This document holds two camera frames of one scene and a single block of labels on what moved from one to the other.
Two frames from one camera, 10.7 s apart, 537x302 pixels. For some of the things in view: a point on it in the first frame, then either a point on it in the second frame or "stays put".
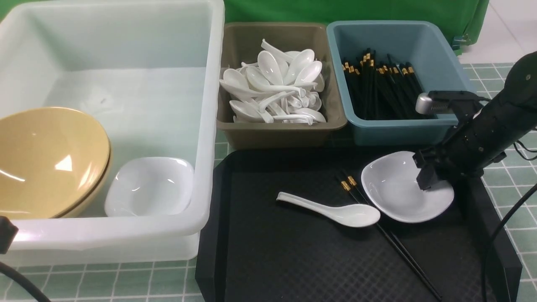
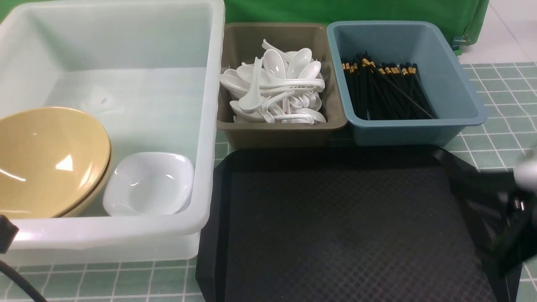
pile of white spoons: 282,87 stays put
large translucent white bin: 151,72 stays put
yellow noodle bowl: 53,161 stays put
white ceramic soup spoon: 358,215 → 254,102
